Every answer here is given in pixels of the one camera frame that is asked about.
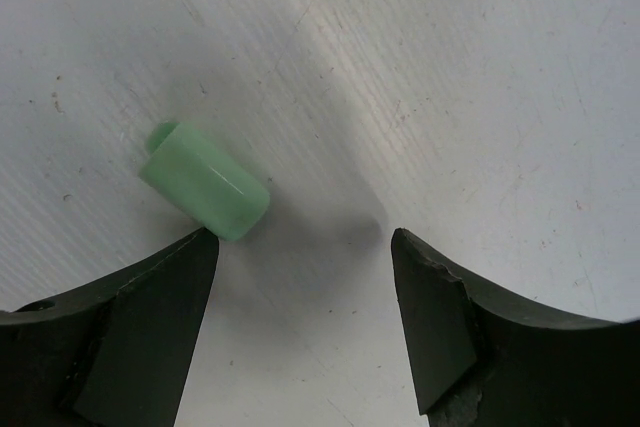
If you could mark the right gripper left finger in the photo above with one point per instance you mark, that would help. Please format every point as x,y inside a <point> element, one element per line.
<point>113,352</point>

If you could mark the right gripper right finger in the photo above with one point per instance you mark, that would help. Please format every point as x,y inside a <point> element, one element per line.
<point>482,355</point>

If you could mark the green highlighter cap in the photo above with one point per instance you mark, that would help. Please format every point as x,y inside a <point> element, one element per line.
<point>204,182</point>

